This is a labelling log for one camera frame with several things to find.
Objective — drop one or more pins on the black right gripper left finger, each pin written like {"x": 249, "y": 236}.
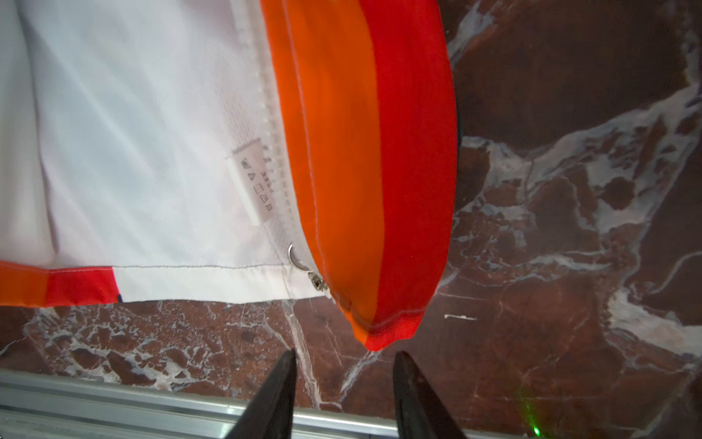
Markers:
{"x": 270, "y": 414}

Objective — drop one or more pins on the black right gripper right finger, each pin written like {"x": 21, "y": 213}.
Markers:
{"x": 419, "y": 411}

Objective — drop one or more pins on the rainbow striped kids jacket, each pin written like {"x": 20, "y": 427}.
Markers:
{"x": 228, "y": 151}

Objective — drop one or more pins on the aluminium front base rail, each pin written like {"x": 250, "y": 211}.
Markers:
{"x": 36, "y": 406}

